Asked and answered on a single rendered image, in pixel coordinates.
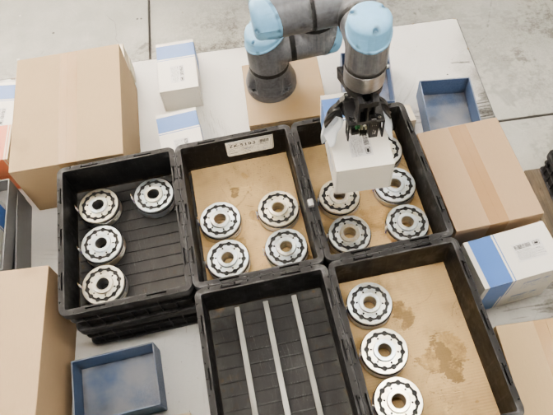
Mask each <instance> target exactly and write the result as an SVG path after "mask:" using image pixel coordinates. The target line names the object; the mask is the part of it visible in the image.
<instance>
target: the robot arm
mask: <svg viewBox="0 0 553 415"><path fill-rule="evenodd" d="M249 14H250V18H251V21H250V22H249V23H248V24H247V25H246V28H245V30H244V47H245V49H246V53H247V57H248V62H249V70H248V73H247V77H246V85H247V89H248V92H249V94H250V95H251V96H252V97H253V98H254V99H255V100H258V101H260V102H263V103H277V102H280V101H283V100H285V99H286V98H288V97H289V96H290V95H291V94H292V93H293V92H294V90H295V88H296V83H297V81H296V74H295V70H294V68H293V67H292V66H291V64H290V62H292V61H297V60H301V59H306V58H312V57H317V56H321V55H323V56H325V55H328V54H332V53H335V52H337V51H338V50H339V49H340V48H341V46H342V37H343V39H344V43H345V60H344V64H343V65H342V66H340V67H337V79H338V80H339V82H340V83H341V84H342V85H343V87H344V88H345V90H346V92H347V93H344V95H343V96H342V97H340V98H339V100H338V101H337V102H336V103H335V104H334V105H332V106H331V107H330V108H329V109H328V112H327V113H326V116H325V119H324V121H323V127H322V132H321V143H322V144H324V143H325V142H326V141H327V142H328V145H329V146H330V147H334V146H335V144H336V140H337V133H338V131H339V130H340V129H341V128H342V125H343V123H344V119H343V116H342V115H344V116H345V119H346V131H345V133H346V140H347V141H348V142H349V133H350V132H351V136H352V135H357V134H359V136H364V135H366V134H368V138H375V137H377V136H378V131H380V135H381V137H382V136H383V130H384V129H385V131H386V133H387V135H388V136H389V138H390V139H391V140H392V139H393V133H392V131H393V123H392V119H391V115H390V110H389V106H388V102H387V101H386V100H385V99H384V98H383V97H381V96H380V95H379V93H380V92H381V91H382V89H383V83H384V80H385V73H386V69H389V64H388V54H389V49H390V44H391V40H392V37H393V15H392V13H391V12H390V10H389V9H388V8H386V7H385V6H384V5H383V4H382V3H380V2H377V1H376V0H249ZM381 126H382V127H381Z"/></svg>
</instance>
